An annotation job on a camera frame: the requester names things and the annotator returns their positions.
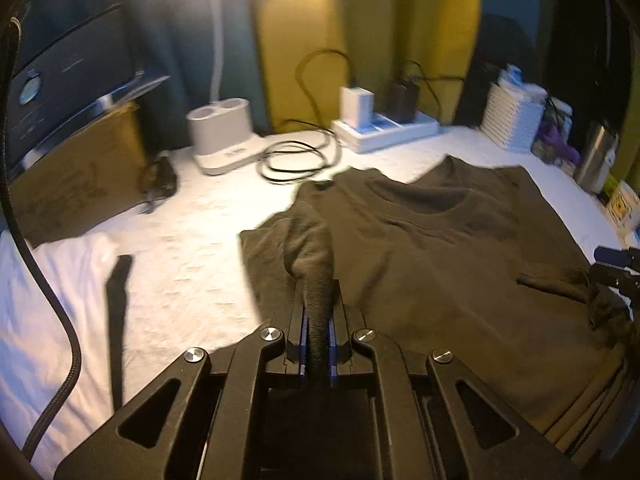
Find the stainless steel tumbler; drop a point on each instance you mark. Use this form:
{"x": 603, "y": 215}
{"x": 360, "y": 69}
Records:
{"x": 595, "y": 160}

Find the white power strip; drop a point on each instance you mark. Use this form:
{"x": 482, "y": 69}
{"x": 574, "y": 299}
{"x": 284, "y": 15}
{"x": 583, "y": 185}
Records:
{"x": 400, "y": 132}

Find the crumpled paper packets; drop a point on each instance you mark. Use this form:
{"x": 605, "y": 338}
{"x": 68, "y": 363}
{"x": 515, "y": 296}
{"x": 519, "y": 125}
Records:
{"x": 520, "y": 77}

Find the white textured blanket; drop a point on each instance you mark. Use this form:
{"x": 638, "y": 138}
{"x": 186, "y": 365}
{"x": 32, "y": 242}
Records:
{"x": 200, "y": 240}

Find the black electronic device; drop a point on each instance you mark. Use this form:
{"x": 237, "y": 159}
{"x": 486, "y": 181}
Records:
{"x": 65, "y": 70}

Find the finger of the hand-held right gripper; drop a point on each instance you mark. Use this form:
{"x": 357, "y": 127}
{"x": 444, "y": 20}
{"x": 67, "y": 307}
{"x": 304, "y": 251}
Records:
{"x": 612, "y": 256}
{"x": 612, "y": 277}

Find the white slotted plastic basket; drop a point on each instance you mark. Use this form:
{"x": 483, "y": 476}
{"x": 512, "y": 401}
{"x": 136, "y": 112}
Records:
{"x": 510, "y": 120}

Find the black charger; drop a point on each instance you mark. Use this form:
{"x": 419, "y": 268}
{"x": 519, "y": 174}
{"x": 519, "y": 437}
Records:
{"x": 404, "y": 100}

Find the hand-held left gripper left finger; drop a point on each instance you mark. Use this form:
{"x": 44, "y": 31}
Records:
{"x": 301, "y": 355}

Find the smooth white cloth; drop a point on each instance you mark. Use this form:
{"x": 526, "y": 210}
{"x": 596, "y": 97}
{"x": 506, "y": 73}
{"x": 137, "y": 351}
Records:
{"x": 30, "y": 335}

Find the teal curtain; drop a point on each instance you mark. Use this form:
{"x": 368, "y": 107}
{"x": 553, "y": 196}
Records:
{"x": 180, "y": 35}

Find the purple cloth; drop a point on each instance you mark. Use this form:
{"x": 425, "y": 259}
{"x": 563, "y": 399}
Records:
{"x": 555, "y": 142}

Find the dark olive printed t-shirt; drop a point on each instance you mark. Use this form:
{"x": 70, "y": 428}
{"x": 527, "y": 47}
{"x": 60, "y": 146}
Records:
{"x": 425, "y": 270}

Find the white mug with bear print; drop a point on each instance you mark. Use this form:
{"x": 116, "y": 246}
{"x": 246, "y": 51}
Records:
{"x": 622, "y": 207}

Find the white desk lamp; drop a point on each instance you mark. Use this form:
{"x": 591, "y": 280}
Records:
{"x": 220, "y": 125}

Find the white charger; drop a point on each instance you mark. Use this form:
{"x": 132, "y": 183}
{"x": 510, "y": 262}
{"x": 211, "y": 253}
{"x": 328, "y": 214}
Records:
{"x": 356, "y": 105}

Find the yellow curtain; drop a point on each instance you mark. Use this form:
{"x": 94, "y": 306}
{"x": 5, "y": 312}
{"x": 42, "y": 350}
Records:
{"x": 375, "y": 20}

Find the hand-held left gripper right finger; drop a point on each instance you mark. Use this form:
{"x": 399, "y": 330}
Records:
{"x": 332, "y": 360}

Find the cardboard box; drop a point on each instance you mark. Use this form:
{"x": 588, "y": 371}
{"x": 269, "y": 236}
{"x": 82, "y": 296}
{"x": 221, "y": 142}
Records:
{"x": 75, "y": 185}

